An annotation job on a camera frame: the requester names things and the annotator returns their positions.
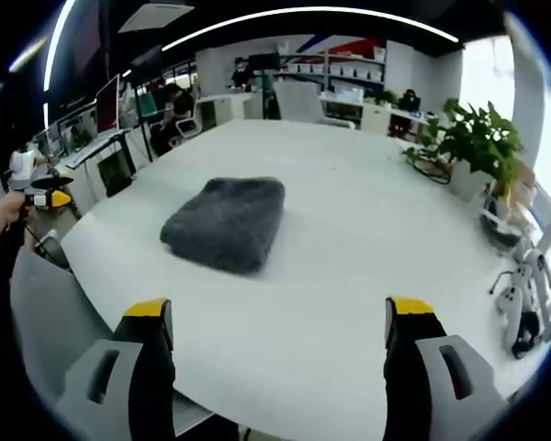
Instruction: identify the dark grey towel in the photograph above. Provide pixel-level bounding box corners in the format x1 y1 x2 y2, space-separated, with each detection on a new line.
159 175 287 277

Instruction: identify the person's left hand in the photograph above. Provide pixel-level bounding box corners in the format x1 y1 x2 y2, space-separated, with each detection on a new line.
0 190 27 250

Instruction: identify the white standing desk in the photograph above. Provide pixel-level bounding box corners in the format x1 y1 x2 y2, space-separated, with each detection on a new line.
62 128 137 197

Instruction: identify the white computer monitor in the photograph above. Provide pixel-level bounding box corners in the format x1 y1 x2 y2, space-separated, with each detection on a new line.
95 73 122 135

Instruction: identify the grey chair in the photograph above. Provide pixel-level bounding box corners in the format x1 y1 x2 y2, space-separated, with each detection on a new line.
8 250 212 437

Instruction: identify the white mesh office chair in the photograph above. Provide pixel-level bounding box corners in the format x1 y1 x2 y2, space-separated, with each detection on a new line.
169 115 202 147

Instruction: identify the potted green plant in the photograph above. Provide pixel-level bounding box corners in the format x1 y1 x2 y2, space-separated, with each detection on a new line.
402 97 525 199

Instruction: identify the black bag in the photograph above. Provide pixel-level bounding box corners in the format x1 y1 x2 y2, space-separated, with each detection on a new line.
396 88 422 112

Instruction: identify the small green plant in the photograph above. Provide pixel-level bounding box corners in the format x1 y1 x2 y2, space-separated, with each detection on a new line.
370 88 399 109

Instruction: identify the white ceiling light strip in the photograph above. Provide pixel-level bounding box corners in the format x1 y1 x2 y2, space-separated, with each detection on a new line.
161 6 459 52

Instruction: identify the white storage shelf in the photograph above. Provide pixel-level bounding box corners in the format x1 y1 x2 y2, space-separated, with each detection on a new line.
278 49 388 96

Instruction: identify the white device with straps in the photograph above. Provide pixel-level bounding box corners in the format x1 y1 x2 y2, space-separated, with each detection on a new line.
488 247 551 360

